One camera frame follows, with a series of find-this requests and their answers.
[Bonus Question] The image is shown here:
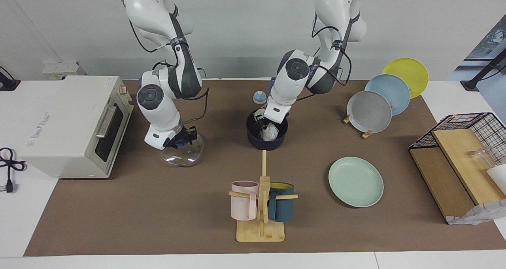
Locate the white vermicelli bundle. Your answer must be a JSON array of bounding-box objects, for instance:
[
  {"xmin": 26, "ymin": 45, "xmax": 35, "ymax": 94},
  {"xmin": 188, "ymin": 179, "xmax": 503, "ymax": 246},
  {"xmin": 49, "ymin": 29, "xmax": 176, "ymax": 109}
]
[{"xmin": 259, "ymin": 123, "xmax": 280, "ymax": 142}]

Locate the glass lid with blue knob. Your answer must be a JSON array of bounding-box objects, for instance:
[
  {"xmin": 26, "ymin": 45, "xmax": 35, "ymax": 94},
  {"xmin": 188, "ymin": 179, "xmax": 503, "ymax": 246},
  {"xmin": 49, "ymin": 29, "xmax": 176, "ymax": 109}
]
[{"xmin": 160, "ymin": 132, "xmax": 204, "ymax": 167}]

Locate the wooden plate rack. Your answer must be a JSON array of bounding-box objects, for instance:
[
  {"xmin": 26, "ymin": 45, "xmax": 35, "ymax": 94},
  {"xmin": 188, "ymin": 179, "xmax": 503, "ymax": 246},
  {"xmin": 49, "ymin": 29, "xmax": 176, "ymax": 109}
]
[{"xmin": 343, "ymin": 107, "xmax": 374, "ymax": 139}]

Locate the grey plate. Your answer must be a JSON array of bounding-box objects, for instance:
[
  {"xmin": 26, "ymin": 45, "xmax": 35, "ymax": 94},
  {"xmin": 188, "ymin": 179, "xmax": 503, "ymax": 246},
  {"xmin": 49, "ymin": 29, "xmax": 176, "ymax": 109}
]
[{"xmin": 347, "ymin": 90, "xmax": 393, "ymax": 134}]

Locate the light green plate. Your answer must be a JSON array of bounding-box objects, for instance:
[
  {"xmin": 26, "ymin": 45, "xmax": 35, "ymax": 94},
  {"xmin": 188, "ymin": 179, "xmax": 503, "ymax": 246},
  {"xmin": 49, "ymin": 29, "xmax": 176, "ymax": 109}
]
[{"xmin": 329, "ymin": 156, "xmax": 384, "ymax": 208}]

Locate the light blue plate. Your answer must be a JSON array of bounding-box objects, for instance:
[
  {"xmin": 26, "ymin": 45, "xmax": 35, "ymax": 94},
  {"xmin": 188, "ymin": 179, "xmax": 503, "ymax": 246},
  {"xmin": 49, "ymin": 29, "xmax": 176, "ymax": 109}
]
[{"xmin": 364, "ymin": 74, "xmax": 411, "ymax": 116}]

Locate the yellow plate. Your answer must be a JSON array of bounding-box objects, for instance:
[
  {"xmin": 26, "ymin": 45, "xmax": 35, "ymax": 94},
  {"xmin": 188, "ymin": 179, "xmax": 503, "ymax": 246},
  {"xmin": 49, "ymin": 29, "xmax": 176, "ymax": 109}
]
[{"xmin": 382, "ymin": 58, "xmax": 429, "ymax": 100}]

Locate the dark blue saucepan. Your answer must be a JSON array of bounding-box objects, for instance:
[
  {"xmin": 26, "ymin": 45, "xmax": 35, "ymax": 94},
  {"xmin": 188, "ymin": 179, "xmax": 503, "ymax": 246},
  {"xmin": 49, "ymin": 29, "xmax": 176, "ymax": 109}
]
[{"xmin": 246, "ymin": 77, "xmax": 289, "ymax": 150}]

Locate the brown table mat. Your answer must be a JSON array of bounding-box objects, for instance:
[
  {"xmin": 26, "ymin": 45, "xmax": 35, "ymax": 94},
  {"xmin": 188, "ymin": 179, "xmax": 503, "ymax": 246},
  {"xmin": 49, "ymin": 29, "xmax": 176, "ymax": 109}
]
[{"xmin": 24, "ymin": 79, "xmax": 506, "ymax": 257}]

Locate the pink mug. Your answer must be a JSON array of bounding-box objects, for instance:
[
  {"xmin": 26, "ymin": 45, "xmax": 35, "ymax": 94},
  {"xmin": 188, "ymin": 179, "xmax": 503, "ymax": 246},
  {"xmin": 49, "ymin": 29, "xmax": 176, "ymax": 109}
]
[{"xmin": 231, "ymin": 181, "xmax": 259, "ymax": 221}]

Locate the dark teal mug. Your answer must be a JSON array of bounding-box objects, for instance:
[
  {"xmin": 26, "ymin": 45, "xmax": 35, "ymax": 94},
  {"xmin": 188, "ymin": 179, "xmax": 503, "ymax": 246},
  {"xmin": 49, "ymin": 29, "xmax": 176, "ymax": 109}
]
[{"xmin": 268, "ymin": 182, "xmax": 295, "ymax": 222}]

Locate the wooden mug rack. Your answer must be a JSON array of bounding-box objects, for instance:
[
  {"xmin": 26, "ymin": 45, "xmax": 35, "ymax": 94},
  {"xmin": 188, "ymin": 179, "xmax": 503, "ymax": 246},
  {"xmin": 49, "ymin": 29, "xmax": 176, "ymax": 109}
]
[{"xmin": 228, "ymin": 150, "xmax": 298, "ymax": 243}]

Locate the white toaster oven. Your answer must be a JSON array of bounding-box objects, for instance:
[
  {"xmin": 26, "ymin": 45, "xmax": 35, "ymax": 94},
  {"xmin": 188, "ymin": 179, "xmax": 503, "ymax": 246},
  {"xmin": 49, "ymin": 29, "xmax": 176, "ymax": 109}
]
[{"xmin": 19, "ymin": 76, "xmax": 134, "ymax": 179}]

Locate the white power strip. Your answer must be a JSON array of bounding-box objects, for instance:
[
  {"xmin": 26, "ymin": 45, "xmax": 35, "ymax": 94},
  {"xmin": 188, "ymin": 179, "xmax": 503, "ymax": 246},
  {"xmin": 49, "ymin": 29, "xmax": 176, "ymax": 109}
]
[{"xmin": 43, "ymin": 62, "xmax": 85, "ymax": 80}]

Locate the black desk clamp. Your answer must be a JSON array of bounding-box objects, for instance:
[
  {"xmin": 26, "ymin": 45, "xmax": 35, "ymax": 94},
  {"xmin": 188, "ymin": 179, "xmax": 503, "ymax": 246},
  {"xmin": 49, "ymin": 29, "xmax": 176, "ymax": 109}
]
[{"xmin": 0, "ymin": 66, "xmax": 21, "ymax": 91}]

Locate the wooden shelf rack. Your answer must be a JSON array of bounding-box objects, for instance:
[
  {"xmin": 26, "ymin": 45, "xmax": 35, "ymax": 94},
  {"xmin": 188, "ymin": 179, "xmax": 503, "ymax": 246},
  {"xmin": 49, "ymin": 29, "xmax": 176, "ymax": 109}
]
[{"xmin": 409, "ymin": 129, "xmax": 506, "ymax": 222}]

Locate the clear glass cup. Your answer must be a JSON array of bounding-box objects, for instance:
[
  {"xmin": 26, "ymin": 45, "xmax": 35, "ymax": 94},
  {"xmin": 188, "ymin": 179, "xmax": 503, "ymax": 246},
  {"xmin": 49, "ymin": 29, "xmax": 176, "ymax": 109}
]
[{"xmin": 468, "ymin": 147, "xmax": 497, "ymax": 169}]

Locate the grey patterned cloth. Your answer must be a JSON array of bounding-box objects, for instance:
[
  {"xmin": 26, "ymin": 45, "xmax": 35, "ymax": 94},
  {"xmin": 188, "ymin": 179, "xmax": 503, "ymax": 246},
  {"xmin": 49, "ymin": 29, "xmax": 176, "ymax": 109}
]
[{"xmin": 447, "ymin": 200, "xmax": 506, "ymax": 225}]

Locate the white cup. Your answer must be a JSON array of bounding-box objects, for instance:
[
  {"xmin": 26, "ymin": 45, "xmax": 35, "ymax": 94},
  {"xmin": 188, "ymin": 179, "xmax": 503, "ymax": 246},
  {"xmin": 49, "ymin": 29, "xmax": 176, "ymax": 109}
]
[{"xmin": 486, "ymin": 164, "xmax": 506, "ymax": 194}]

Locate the window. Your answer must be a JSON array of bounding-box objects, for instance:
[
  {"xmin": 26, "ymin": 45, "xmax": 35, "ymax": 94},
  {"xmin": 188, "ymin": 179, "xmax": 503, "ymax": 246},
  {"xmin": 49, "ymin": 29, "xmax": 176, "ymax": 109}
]
[{"xmin": 466, "ymin": 16, "xmax": 506, "ymax": 61}]

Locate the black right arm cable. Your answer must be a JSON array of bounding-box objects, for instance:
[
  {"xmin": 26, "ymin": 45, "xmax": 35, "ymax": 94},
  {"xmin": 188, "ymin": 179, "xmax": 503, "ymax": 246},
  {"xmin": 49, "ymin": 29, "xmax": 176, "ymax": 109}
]
[{"xmin": 127, "ymin": 18, "xmax": 210, "ymax": 130}]

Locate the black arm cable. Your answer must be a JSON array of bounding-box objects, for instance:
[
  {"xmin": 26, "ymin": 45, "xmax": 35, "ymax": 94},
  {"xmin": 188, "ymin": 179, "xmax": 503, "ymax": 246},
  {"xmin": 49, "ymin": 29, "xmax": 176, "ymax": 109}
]
[
  {"xmin": 127, "ymin": 18, "xmax": 210, "ymax": 130},
  {"xmin": 312, "ymin": 12, "xmax": 353, "ymax": 87}
]

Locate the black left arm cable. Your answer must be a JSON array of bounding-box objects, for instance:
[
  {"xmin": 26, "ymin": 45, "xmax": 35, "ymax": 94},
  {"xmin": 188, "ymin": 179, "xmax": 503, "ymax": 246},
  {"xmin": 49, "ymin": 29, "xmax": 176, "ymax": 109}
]
[{"xmin": 312, "ymin": 12, "xmax": 353, "ymax": 87}]

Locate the black power cord with plug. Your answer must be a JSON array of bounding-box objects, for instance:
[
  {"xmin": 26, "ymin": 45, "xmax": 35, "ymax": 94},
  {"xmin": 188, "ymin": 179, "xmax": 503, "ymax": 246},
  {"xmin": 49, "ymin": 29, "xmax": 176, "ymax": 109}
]
[{"xmin": 0, "ymin": 147, "xmax": 27, "ymax": 193}]

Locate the black wire basket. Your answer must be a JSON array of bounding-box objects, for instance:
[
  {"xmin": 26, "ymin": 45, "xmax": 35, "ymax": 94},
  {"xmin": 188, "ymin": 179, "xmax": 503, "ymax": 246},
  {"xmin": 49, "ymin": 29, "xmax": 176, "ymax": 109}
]
[{"xmin": 408, "ymin": 112, "xmax": 506, "ymax": 165}]

